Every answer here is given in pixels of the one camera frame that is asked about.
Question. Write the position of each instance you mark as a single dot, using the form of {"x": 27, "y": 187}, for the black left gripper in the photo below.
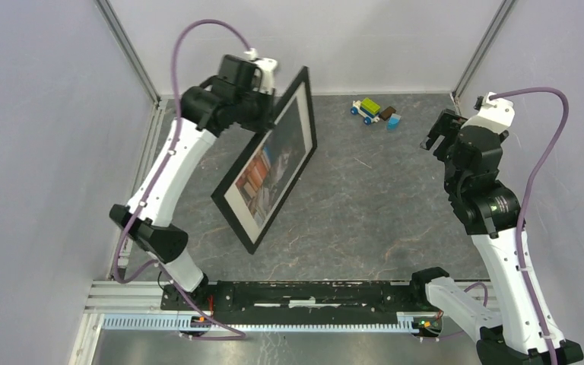
{"x": 267, "y": 120}

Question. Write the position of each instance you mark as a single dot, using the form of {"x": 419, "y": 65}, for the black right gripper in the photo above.
{"x": 448, "y": 125}

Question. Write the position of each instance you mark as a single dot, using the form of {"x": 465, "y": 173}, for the white mat board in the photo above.
{"x": 259, "y": 171}

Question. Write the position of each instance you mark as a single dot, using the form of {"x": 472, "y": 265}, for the black picture frame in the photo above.
{"x": 272, "y": 161}

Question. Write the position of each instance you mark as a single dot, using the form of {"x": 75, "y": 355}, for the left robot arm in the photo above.
{"x": 241, "y": 92}

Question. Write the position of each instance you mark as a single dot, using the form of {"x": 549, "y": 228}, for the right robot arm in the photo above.
{"x": 522, "y": 331}

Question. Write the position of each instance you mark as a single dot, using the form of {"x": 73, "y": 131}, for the blue toy brick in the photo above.
{"x": 393, "y": 121}

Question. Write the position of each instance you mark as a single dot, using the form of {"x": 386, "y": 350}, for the brown toy brick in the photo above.
{"x": 387, "y": 113}

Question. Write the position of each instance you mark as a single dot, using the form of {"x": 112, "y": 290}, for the toy brick car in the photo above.
{"x": 367, "y": 109}

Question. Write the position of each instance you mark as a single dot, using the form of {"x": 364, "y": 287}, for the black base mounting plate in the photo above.
{"x": 310, "y": 302}

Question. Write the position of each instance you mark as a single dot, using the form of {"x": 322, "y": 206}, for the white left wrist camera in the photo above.
{"x": 263, "y": 80}

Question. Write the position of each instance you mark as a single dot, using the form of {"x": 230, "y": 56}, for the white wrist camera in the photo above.
{"x": 263, "y": 80}
{"x": 495, "y": 114}

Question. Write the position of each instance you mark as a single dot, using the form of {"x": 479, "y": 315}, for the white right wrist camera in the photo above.
{"x": 495, "y": 114}

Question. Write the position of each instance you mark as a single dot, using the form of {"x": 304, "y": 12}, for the aluminium rail frame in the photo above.
{"x": 126, "y": 303}

